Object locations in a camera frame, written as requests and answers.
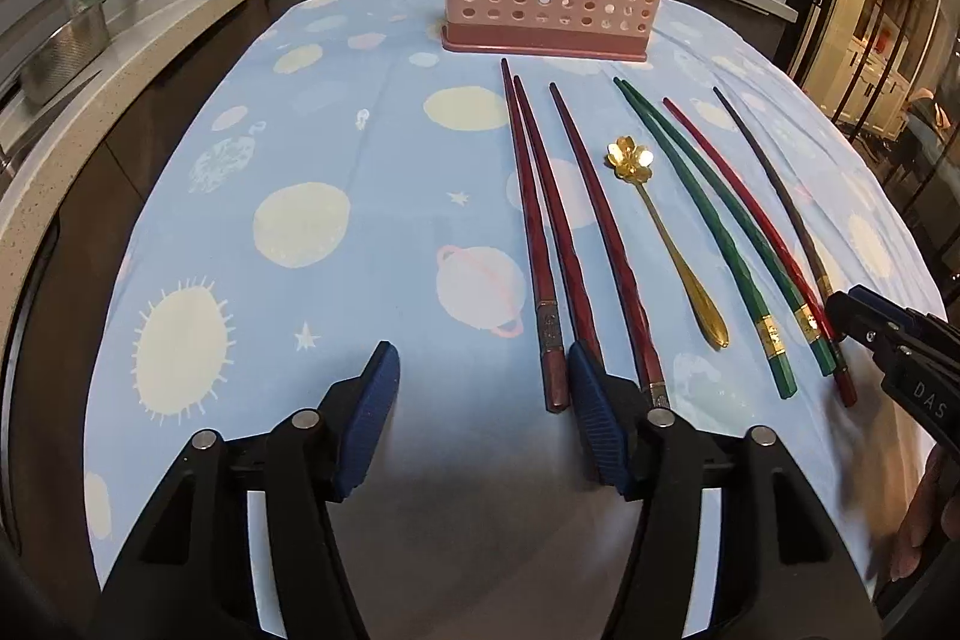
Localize dark brown chopstick gold band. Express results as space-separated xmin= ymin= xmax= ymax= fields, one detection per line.
xmin=713 ymin=86 xmax=833 ymax=304

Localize bright red chopstick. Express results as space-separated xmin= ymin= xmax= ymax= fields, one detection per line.
xmin=662 ymin=97 xmax=857 ymax=408

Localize right hand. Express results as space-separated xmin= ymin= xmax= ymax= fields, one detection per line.
xmin=866 ymin=445 xmax=958 ymax=583

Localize blue planet pattern tablecloth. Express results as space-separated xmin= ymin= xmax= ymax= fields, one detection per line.
xmin=85 ymin=0 xmax=942 ymax=638

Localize gold flower spoon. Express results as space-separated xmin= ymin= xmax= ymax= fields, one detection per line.
xmin=605 ymin=136 xmax=731 ymax=351

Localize green chopstick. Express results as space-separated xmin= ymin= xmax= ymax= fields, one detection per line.
xmin=613 ymin=78 xmax=838 ymax=398
xmin=611 ymin=74 xmax=801 ymax=401

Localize steel pot on counter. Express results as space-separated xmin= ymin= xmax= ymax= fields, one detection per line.
xmin=18 ymin=2 xmax=110 ymax=106

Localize dark red chopstick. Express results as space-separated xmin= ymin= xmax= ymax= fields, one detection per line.
xmin=548 ymin=83 xmax=670 ymax=408
xmin=500 ymin=58 xmax=569 ymax=413
xmin=512 ymin=74 xmax=602 ymax=362

